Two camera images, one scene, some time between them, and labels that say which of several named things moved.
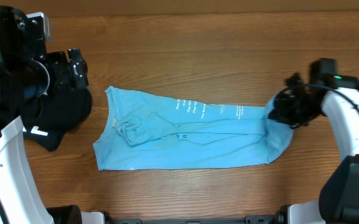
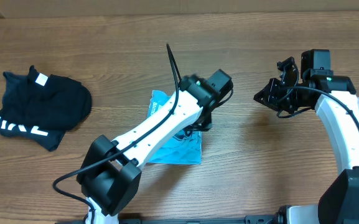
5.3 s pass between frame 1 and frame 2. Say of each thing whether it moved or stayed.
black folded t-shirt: stayed
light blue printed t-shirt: moved
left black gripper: moved
